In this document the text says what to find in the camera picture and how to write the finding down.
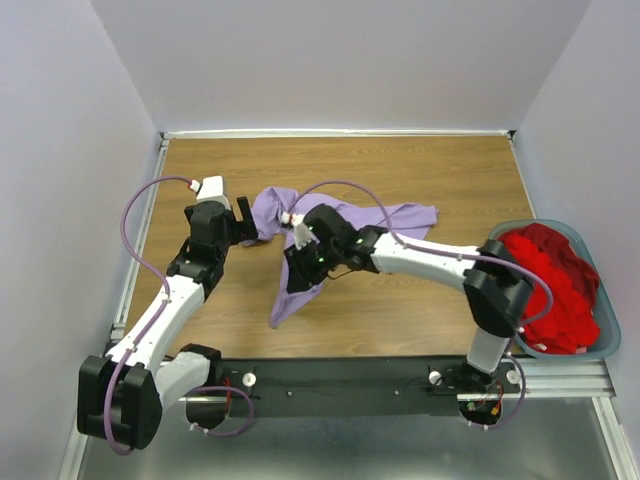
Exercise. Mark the teal plastic basket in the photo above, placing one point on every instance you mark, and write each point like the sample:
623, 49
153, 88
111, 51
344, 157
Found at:
571, 331

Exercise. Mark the dark red t shirt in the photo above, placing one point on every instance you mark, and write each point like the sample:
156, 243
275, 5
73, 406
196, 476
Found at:
582, 274

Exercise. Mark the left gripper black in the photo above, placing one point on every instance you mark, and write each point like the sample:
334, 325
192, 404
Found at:
242, 231

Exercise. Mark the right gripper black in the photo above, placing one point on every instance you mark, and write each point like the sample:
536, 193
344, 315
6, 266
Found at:
300, 276

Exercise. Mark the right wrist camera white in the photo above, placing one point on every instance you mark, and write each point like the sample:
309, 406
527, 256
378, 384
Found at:
303, 235

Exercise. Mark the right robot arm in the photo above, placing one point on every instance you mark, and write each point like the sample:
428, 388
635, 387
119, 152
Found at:
496, 288

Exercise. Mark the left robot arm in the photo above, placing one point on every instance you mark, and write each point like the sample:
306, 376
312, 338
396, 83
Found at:
123, 394

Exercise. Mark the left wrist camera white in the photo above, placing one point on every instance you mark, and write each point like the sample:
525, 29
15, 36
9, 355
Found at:
211, 189

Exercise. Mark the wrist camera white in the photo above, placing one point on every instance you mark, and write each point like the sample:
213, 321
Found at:
211, 189
303, 235

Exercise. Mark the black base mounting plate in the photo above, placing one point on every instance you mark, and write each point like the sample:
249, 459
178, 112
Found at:
351, 387

